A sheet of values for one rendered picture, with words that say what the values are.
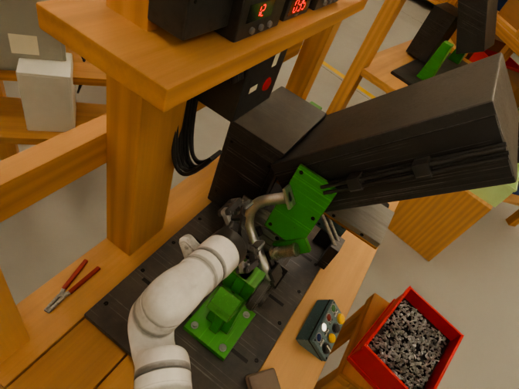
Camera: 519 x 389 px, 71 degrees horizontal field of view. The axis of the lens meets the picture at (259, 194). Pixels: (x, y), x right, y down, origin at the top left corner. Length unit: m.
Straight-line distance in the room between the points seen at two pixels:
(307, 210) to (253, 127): 0.27
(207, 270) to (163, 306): 0.11
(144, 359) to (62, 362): 0.50
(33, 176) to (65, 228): 1.48
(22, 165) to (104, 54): 0.29
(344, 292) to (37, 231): 1.64
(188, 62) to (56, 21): 0.19
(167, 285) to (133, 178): 0.38
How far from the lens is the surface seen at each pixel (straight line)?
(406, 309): 1.35
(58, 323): 1.03
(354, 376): 1.23
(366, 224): 1.08
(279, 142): 0.99
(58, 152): 0.79
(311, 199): 0.92
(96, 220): 2.27
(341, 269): 1.25
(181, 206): 1.22
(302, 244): 0.97
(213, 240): 0.64
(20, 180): 0.76
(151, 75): 0.53
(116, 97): 0.75
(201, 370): 0.97
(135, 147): 0.78
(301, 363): 1.05
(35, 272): 2.12
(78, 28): 0.61
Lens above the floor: 1.82
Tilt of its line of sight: 44 degrees down
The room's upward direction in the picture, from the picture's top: 24 degrees clockwise
